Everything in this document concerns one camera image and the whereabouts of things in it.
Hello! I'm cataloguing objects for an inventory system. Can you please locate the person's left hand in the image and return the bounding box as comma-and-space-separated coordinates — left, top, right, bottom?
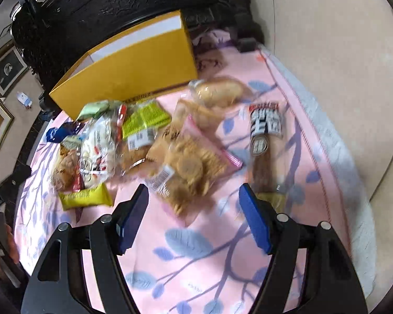
0, 225, 21, 278

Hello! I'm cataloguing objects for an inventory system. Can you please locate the lime green snack packet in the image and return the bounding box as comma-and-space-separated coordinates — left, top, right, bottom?
121, 101, 172, 149

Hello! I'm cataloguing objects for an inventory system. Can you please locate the white plastic bottle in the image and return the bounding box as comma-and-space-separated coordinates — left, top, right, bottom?
16, 91, 33, 109

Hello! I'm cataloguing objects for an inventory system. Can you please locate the pale green snack packet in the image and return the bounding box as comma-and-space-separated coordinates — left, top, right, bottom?
76, 101, 110, 121

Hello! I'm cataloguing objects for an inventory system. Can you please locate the dark carved wooden furniture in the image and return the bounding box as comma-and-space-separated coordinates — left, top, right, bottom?
11, 0, 266, 112

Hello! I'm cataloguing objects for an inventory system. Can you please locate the yellow snack bar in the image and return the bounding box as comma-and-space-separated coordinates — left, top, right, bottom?
58, 182, 114, 211

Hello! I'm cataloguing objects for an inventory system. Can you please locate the pink-edged cracker packet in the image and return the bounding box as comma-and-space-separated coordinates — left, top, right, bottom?
146, 114, 244, 218

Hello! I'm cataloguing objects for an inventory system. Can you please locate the brown biscuit packet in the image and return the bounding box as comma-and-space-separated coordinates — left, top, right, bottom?
51, 136, 86, 192

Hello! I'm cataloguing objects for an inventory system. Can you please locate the long red snack packet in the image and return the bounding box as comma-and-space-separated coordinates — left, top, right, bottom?
116, 104, 129, 141

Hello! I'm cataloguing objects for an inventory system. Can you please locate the yellow cardboard box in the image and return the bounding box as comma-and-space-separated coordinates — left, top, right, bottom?
48, 10, 199, 120

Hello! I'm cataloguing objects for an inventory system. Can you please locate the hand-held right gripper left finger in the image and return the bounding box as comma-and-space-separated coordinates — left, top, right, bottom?
20, 184, 150, 314

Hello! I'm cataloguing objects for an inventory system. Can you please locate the long brown snack packet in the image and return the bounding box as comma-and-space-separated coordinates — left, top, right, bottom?
247, 101, 287, 193

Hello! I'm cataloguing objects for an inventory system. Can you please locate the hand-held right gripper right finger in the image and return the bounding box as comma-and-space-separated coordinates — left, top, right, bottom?
238, 183, 369, 314

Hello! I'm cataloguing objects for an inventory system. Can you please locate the yellow snack packet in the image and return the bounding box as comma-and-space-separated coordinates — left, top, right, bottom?
257, 191, 290, 215

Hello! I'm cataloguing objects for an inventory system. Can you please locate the blue white snack packet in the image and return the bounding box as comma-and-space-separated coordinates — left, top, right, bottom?
46, 122, 84, 144

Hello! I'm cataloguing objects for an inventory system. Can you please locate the clear bread bun packet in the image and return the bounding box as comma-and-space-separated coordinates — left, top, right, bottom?
188, 76, 254, 108
173, 99, 226, 131

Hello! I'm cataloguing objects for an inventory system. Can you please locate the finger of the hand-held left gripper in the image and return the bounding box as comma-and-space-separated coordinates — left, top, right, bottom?
0, 164, 32, 188

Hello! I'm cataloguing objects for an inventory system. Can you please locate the pink floral blanket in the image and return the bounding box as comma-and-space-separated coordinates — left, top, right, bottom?
13, 28, 377, 314

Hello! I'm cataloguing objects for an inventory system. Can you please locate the clear brown cookie packet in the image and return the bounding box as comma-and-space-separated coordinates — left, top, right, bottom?
118, 137, 161, 177

